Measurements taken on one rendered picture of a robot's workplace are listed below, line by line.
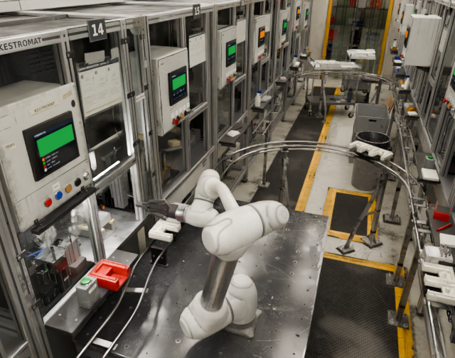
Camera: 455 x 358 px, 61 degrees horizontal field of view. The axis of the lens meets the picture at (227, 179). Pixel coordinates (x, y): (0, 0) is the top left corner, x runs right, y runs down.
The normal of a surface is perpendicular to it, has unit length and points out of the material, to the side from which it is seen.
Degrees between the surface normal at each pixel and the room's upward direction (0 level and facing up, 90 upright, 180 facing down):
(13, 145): 90
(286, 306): 0
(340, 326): 0
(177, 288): 0
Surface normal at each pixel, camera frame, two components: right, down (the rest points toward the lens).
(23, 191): 0.95, 0.15
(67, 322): 0.01, -0.88
